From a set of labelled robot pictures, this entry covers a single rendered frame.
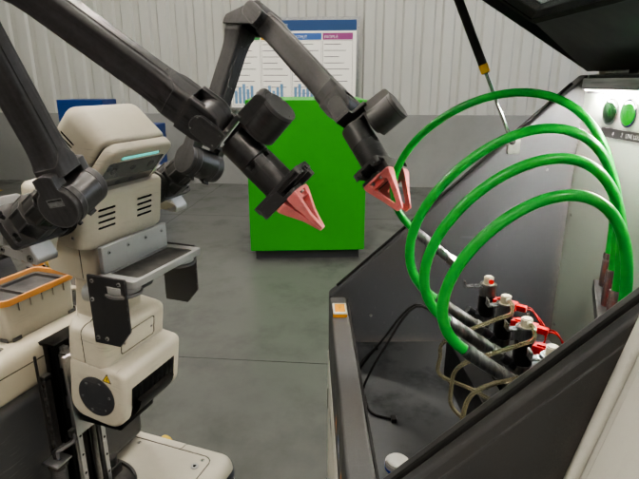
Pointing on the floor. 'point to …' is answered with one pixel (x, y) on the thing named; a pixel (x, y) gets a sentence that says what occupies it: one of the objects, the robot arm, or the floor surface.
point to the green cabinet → (338, 209)
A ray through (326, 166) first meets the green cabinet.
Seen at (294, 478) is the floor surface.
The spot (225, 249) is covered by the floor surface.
